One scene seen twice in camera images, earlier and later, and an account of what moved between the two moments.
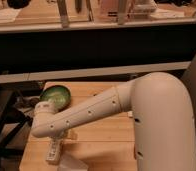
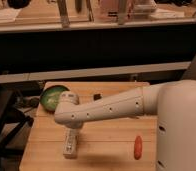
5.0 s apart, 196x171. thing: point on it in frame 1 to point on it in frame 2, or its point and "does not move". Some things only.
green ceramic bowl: x=59 y=95 does not move
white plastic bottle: x=54 y=150 to x=70 y=143
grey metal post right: x=121 y=12 does not move
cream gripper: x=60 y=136 to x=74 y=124
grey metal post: x=62 y=8 does not move
